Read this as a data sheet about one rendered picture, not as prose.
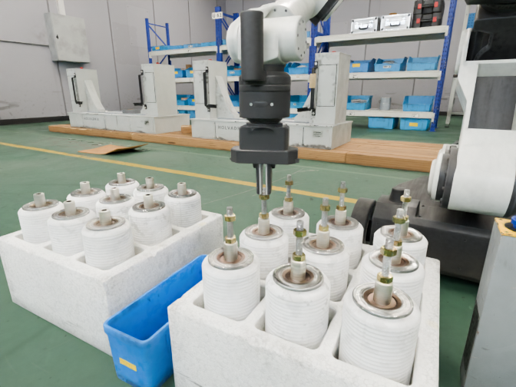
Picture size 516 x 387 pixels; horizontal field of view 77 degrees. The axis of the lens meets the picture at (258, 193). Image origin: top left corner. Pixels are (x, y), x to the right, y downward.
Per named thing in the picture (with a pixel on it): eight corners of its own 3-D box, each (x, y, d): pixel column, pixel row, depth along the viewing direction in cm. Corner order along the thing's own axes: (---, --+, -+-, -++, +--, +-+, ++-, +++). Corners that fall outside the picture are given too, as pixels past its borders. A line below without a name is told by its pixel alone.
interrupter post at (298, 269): (298, 285, 46) (299, 264, 45) (286, 278, 48) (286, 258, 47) (309, 279, 48) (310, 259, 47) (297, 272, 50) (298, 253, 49)
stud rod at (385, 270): (384, 294, 41) (391, 240, 39) (377, 290, 42) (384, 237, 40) (388, 291, 42) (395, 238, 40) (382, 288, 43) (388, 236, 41)
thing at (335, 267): (296, 309, 69) (299, 232, 63) (342, 317, 66) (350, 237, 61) (288, 342, 60) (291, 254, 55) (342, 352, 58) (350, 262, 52)
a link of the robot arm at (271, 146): (224, 165, 56) (222, 92, 52) (236, 154, 65) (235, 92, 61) (298, 167, 54) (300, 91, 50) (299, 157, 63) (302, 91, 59)
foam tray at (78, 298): (133, 243, 115) (127, 194, 110) (225, 269, 98) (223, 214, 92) (11, 302, 83) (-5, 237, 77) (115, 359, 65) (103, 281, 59)
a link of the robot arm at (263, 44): (251, 93, 61) (250, 26, 57) (306, 93, 57) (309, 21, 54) (221, 93, 51) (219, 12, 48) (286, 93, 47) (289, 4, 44)
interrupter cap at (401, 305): (401, 330, 38) (401, 325, 37) (342, 303, 42) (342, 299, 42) (421, 300, 43) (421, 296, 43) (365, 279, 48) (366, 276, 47)
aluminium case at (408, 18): (384, 35, 483) (385, 21, 477) (411, 33, 466) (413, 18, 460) (379, 31, 447) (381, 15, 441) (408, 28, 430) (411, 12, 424)
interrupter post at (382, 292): (387, 310, 41) (390, 287, 40) (368, 302, 43) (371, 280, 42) (394, 301, 43) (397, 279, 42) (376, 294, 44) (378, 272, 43)
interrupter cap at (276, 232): (258, 246, 58) (258, 242, 58) (237, 231, 64) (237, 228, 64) (291, 236, 62) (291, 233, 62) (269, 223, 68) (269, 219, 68)
